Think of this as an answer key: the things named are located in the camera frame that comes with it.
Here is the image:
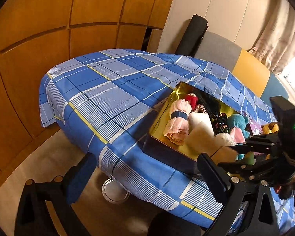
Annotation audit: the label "teal plush bear pink dress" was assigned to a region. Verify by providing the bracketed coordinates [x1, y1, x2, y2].
[226, 113, 251, 161]

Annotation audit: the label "white fluffy plush ball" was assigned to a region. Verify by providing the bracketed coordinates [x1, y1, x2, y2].
[214, 132, 236, 146]

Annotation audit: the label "black wig with beads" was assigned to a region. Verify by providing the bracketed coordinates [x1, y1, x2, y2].
[199, 89, 229, 135]

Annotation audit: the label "cream cloth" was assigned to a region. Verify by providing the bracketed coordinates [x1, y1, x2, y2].
[185, 128, 238, 164]

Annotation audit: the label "beige satin scrunchie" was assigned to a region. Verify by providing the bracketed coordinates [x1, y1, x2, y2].
[192, 104, 206, 113]

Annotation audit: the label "white foam block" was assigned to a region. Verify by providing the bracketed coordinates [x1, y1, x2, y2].
[189, 112, 215, 137]

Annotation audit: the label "small red plush doll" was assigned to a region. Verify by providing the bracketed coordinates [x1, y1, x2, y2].
[185, 93, 198, 111]

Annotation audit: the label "pink towel blue band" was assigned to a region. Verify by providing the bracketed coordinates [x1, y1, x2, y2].
[163, 99, 191, 146]

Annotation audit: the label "person right hand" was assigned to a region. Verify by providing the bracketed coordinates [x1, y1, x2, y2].
[272, 171, 295, 201]

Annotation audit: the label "yellow brown plush dog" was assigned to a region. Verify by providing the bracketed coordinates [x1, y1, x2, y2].
[262, 122, 279, 134]

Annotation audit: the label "purple cardboard box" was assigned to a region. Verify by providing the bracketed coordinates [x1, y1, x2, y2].
[246, 118, 263, 136]

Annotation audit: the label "white round floor object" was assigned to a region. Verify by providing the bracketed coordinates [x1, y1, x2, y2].
[102, 178, 130, 205]

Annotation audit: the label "grey yellow blue headboard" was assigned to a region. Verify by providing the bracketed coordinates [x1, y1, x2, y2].
[195, 31, 288, 105]

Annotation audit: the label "gold metal tin tray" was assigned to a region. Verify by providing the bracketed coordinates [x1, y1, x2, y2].
[143, 82, 238, 176]

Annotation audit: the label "blue plaid bed cover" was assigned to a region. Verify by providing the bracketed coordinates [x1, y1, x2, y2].
[39, 48, 295, 234]

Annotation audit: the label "beige floral curtain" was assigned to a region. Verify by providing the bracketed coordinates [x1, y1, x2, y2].
[249, 0, 295, 75]

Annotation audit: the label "black rolled mat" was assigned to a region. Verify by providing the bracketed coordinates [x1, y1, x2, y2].
[175, 14, 208, 57]

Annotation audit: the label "wooden wardrobe panels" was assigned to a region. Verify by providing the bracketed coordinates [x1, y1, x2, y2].
[0, 0, 172, 187]

